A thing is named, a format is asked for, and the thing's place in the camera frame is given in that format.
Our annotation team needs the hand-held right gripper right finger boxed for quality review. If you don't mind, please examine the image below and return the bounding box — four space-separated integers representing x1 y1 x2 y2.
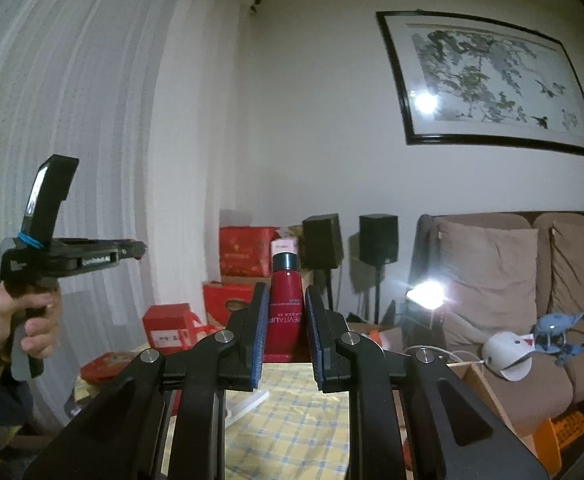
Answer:
304 285 548 480

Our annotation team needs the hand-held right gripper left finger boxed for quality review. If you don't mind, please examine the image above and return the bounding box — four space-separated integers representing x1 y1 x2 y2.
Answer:
24 282 270 480

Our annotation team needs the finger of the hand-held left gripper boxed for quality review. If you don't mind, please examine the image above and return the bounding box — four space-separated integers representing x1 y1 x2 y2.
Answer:
116 240 148 262

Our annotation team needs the red tube bottle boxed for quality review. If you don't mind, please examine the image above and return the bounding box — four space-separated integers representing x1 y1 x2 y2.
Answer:
263 251 307 363

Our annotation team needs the person's left hand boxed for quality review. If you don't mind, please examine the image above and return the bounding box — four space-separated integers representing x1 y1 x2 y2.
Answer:
0 287 60 361

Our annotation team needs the black speaker stand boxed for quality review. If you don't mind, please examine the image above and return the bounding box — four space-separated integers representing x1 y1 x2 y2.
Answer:
322 267 339 311
369 262 389 326

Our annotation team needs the yellow checked tablecloth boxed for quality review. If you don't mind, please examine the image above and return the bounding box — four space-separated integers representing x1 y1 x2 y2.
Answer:
69 345 363 480

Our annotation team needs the white pink carton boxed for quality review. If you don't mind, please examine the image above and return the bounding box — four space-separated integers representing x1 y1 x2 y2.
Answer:
271 230 300 256

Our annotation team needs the white curtain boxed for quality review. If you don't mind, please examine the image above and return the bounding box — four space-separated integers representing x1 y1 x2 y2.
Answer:
0 0 253 411

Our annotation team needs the bright lamp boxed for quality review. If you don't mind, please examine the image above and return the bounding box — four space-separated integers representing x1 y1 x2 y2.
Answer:
404 280 448 311

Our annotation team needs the brown sofa cushion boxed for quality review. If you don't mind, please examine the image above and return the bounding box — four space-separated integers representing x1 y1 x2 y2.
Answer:
549 222 584 318
437 220 540 346

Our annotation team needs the white dome device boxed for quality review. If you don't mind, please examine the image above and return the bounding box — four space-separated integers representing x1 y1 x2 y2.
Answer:
482 332 538 381

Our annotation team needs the brown sofa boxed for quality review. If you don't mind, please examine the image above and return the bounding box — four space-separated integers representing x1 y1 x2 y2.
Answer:
409 211 584 426

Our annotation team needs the orange plastic crate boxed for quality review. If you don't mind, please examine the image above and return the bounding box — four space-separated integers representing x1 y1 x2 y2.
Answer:
554 410 584 453

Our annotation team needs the framed ink painting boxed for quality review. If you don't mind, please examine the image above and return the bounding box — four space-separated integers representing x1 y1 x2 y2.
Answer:
376 10 584 160

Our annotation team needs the white cable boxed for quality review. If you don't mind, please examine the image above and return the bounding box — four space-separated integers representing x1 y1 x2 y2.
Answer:
404 345 485 366

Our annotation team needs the blue strap harness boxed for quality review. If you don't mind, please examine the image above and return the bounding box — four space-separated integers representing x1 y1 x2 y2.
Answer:
531 312 584 368

